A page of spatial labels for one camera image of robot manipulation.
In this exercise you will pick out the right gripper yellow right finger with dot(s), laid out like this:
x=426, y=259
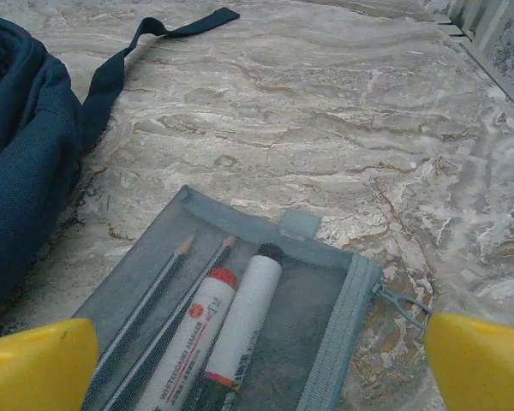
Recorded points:
x=479, y=368

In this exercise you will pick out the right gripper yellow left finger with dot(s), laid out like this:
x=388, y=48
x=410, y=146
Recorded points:
x=34, y=368

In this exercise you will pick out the grey pencil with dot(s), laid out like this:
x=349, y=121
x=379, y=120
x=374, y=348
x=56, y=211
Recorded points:
x=187, y=299
x=173, y=266

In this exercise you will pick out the white cylindrical marker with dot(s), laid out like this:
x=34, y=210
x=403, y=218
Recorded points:
x=248, y=317

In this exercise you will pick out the aluminium frame post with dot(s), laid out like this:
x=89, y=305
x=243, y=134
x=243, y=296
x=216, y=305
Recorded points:
x=462, y=17

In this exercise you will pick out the aluminium side rail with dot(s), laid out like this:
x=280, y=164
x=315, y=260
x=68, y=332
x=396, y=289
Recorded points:
x=488, y=64

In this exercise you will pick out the red capped whiteboard marker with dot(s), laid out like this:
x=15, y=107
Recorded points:
x=197, y=334

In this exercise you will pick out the navy blue backpack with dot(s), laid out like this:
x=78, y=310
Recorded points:
x=17, y=150

